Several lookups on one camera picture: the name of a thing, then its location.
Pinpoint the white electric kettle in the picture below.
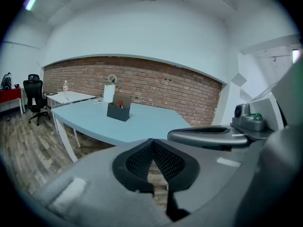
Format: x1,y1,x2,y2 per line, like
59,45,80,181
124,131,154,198
103,74,118,103

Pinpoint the black office chair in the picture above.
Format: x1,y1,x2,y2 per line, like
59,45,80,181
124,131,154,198
23,74,51,126

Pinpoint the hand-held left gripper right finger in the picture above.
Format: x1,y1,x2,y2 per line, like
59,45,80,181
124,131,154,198
152,140,201,222

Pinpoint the clear water bottle red label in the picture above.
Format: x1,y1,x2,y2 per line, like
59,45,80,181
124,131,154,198
62,80,70,98

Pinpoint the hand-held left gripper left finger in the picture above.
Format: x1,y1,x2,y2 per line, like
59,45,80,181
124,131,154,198
112,138,155,194

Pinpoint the black backpack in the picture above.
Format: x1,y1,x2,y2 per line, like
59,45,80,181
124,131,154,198
0,72,13,92

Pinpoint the red table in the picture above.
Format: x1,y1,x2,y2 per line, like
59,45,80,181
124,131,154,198
0,87,25,115

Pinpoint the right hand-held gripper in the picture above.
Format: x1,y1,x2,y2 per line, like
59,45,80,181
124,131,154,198
167,97,285,151

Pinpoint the dark grey divided box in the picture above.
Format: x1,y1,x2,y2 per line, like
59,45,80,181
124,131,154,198
106,95,132,122

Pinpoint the white side table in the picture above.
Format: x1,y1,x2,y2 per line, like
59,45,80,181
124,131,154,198
44,90,97,133

